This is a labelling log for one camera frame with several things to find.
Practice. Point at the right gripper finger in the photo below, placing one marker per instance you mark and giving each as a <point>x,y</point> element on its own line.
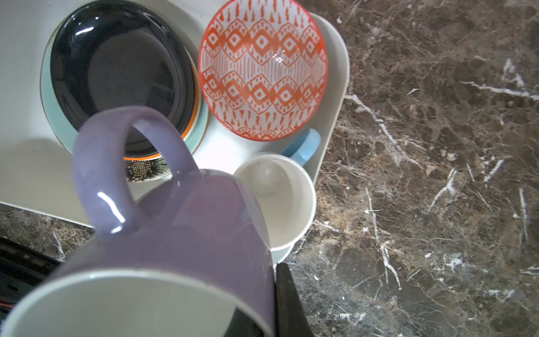
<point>291,319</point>

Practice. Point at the purple grey mug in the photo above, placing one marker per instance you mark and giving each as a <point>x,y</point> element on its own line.
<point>191,258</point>

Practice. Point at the light blue mug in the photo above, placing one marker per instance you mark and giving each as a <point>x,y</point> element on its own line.
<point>284,191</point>

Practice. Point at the teal flower plate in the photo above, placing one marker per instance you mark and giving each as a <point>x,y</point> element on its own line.
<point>136,171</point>

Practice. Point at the red patterned bowl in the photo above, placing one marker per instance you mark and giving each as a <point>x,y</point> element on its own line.
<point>263,68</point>

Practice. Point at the black plate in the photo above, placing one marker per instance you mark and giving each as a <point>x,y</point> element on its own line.
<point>114,54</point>

